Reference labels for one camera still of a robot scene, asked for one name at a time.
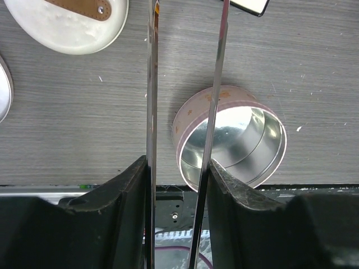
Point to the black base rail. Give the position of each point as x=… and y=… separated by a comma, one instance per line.
x=175, y=203

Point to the white lid with brown strap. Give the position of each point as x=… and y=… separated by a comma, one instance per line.
x=71, y=27

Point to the flat metal inner lid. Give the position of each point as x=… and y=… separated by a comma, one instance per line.
x=6, y=89

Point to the white square plate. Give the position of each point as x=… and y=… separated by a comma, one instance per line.
x=253, y=7

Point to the pink metal bowl container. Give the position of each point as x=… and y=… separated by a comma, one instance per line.
x=249, y=139

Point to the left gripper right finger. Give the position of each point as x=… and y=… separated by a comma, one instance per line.
x=251, y=230

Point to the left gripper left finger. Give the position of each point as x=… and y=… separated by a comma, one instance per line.
x=103, y=228

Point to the metal tongs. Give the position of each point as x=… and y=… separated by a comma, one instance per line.
x=151, y=135

